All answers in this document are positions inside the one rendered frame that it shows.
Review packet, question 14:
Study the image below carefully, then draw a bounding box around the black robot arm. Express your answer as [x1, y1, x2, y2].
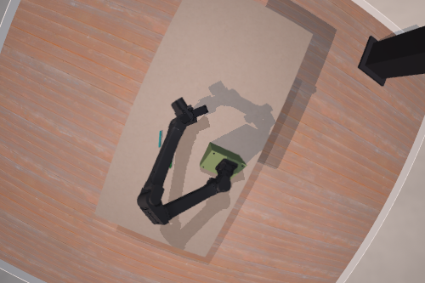
[137, 97, 238, 225]

